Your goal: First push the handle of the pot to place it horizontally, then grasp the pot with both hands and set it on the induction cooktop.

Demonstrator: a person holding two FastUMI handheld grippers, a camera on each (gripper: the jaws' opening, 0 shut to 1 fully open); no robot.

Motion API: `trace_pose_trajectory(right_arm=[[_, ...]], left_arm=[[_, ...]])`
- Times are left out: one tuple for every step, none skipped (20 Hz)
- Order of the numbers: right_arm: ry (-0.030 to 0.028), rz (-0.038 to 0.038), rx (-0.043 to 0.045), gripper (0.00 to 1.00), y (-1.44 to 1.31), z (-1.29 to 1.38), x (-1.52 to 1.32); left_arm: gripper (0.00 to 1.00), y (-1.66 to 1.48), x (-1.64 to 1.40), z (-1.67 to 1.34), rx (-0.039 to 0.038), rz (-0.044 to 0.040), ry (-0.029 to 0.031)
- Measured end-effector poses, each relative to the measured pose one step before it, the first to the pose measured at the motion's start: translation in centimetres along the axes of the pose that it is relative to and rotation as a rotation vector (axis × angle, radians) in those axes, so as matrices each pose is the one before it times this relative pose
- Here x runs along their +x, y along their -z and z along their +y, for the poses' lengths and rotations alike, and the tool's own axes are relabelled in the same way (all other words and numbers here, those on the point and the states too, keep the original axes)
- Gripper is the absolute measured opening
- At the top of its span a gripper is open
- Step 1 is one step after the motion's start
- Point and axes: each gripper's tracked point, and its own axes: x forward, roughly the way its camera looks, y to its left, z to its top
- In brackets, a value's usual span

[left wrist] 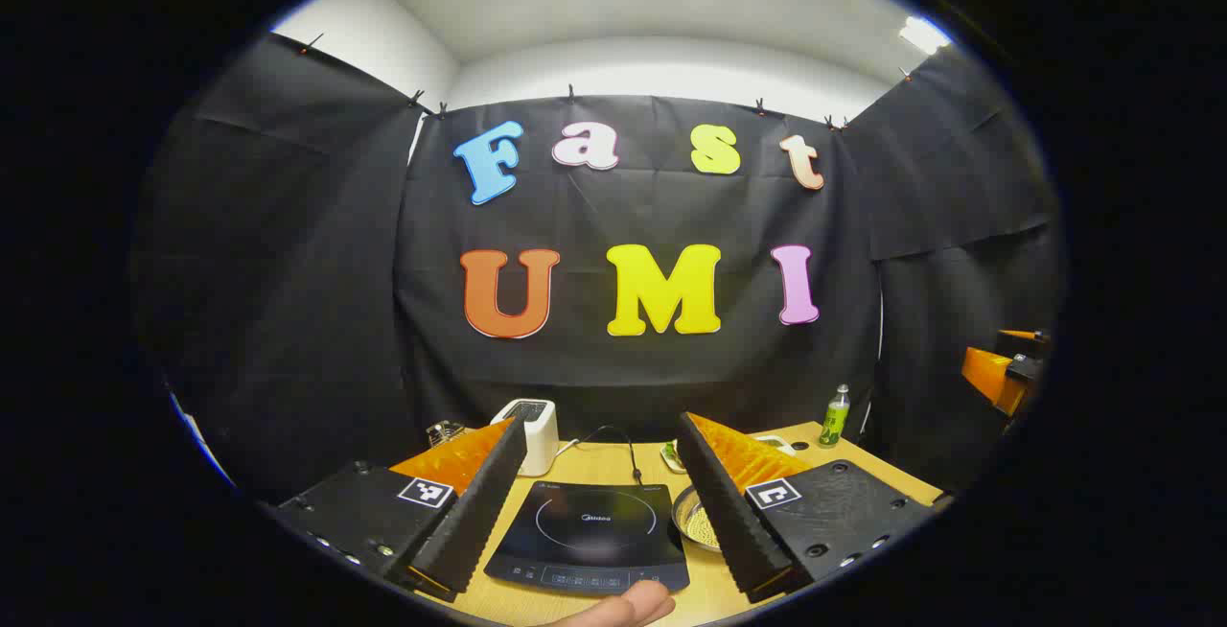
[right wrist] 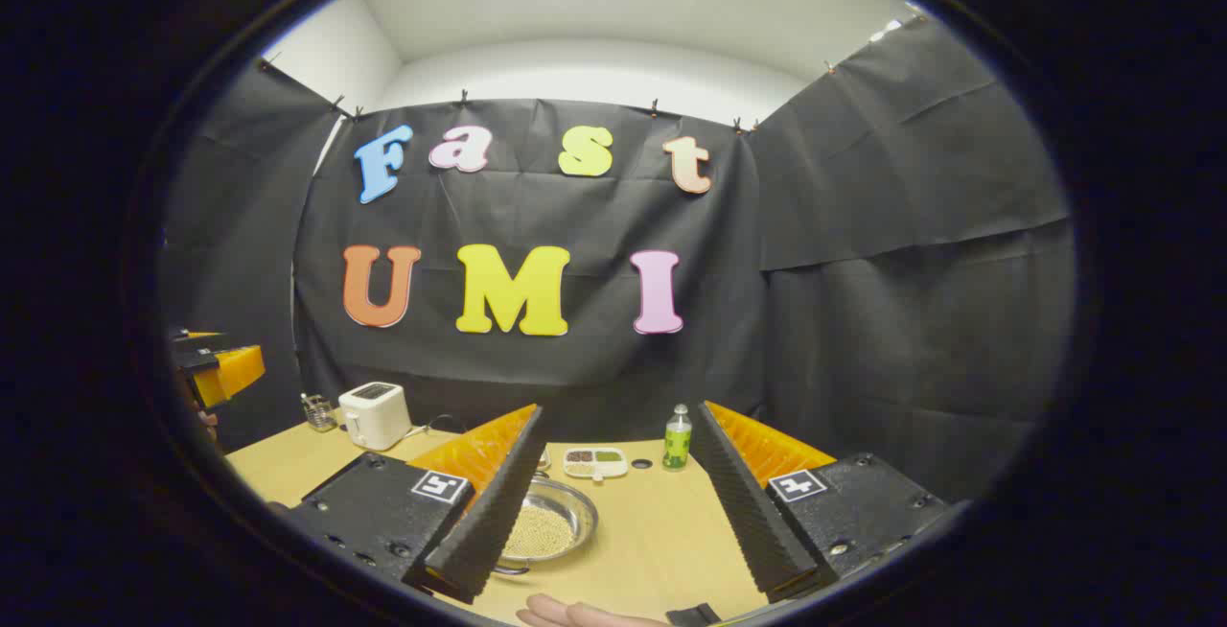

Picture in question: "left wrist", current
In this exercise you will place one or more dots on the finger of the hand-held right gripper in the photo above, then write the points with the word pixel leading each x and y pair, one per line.
pixel 987 373
pixel 1018 334

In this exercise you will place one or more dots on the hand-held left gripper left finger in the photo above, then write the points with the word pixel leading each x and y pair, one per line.
pixel 474 512

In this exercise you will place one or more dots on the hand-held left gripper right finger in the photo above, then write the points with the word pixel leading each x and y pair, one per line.
pixel 729 512

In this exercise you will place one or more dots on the stainless steel pot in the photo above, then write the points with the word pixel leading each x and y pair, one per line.
pixel 695 522

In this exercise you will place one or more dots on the black induction cooktop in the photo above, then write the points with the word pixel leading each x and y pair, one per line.
pixel 594 531

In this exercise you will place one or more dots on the white divided tray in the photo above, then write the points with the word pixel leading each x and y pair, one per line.
pixel 776 443

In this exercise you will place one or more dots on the white toaster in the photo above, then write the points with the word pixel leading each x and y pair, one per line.
pixel 542 440

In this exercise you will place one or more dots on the green drink bottle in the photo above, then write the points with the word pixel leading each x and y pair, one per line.
pixel 834 416

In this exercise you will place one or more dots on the black backdrop cloth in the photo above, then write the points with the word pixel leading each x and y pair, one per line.
pixel 613 378

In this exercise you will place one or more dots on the small ceiling light panel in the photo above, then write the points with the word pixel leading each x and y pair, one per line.
pixel 923 34

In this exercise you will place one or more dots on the row of black cloth clips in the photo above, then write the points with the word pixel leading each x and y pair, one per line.
pixel 570 92

